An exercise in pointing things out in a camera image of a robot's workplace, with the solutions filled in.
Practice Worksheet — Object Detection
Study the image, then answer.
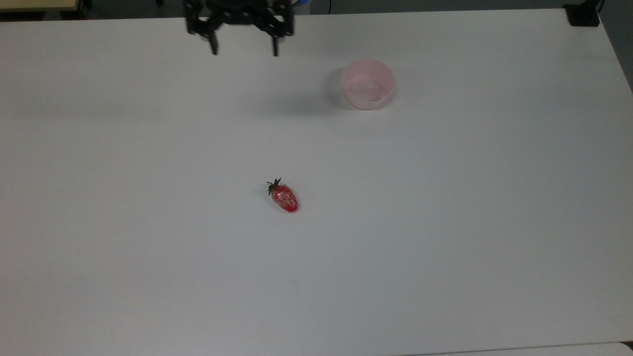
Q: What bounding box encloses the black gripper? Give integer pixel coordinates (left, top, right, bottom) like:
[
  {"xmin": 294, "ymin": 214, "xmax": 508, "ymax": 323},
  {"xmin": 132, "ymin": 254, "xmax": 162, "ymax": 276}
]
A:
[{"xmin": 184, "ymin": 0, "xmax": 296, "ymax": 57}]

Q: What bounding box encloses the red strawberry with green leaves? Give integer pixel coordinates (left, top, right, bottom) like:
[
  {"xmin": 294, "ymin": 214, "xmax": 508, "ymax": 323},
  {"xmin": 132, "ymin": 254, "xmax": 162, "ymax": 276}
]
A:
[{"xmin": 266, "ymin": 178, "xmax": 300, "ymax": 214}]

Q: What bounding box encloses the pink plastic bowl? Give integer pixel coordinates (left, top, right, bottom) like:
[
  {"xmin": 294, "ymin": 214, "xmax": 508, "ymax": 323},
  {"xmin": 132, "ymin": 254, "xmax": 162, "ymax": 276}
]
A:
[{"xmin": 340, "ymin": 59, "xmax": 396, "ymax": 110}]

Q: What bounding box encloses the beige wooden table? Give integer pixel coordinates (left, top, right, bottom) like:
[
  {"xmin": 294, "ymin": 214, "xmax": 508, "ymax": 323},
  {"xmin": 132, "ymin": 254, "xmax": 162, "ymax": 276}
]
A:
[{"xmin": 0, "ymin": 0, "xmax": 81, "ymax": 12}]

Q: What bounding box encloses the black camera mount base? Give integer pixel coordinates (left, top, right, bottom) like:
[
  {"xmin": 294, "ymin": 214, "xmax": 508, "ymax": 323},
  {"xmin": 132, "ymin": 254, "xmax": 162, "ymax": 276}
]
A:
[{"xmin": 563, "ymin": 0, "xmax": 602, "ymax": 27}]

